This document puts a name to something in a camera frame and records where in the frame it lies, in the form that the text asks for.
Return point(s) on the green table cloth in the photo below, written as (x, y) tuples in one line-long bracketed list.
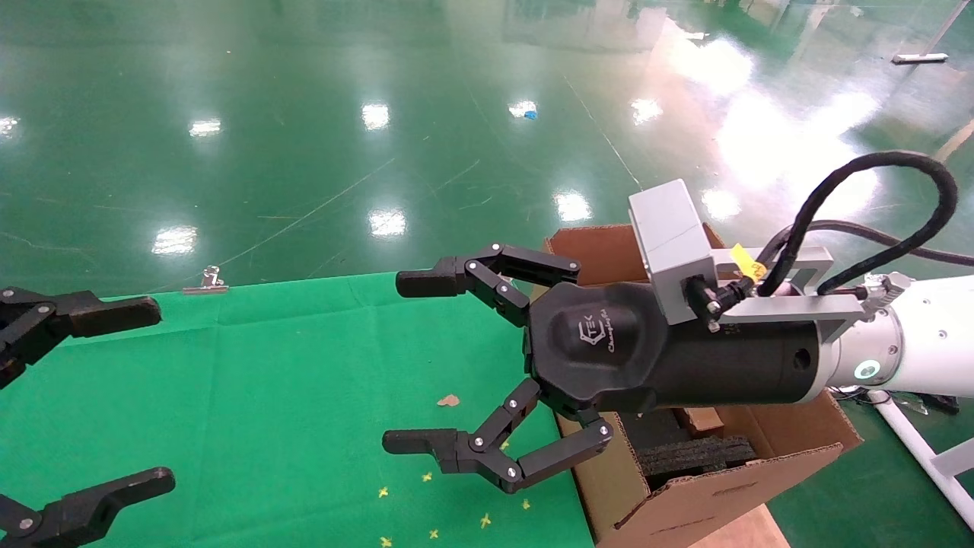
[(266, 396)]

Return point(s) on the silver metal binder clip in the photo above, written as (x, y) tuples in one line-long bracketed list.
[(207, 283)]

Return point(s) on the large open cardboard carton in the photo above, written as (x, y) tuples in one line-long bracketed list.
[(715, 495)]

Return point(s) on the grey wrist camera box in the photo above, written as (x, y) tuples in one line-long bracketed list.
[(673, 243)]

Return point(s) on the beige board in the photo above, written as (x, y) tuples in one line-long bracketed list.
[(742, 533)]

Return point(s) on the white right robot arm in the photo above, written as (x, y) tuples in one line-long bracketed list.
[(928, 335)]

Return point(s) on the brown cardboard scrap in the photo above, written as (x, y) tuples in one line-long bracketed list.
[(449, 400)]

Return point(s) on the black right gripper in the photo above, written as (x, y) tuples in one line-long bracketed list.
[(685, 365)]

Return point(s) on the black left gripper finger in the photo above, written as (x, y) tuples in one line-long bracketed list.
[(84, 510), (91, 313)]

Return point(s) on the black foam block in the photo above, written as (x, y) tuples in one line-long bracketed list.
[(692, 460)]

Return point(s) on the grey metal camera bracket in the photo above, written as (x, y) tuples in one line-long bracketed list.
[(791, 310)]

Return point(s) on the white table leg frame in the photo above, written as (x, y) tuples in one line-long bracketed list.
[(921, 453)]

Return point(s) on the white bar on floor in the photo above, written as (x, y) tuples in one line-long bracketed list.
[(921, 58)]

